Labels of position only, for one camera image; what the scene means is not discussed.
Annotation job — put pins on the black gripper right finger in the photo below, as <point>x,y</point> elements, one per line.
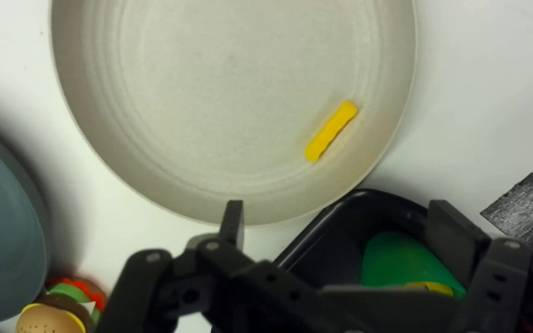
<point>495,283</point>

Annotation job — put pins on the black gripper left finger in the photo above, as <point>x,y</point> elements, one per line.
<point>138,288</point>

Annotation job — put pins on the yellow toy fry piece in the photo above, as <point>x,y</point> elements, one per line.
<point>430,286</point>
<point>332,129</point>

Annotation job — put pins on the green plastic cup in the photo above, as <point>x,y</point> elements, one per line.
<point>397,259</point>

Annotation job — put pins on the dark grey round plate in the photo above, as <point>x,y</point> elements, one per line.
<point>1,233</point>

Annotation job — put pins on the beige round plate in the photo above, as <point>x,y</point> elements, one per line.
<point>218,92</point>

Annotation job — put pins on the toy hamburger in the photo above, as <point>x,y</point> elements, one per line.
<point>51,314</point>

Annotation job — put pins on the black rectangular tray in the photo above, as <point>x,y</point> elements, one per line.
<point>334,240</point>

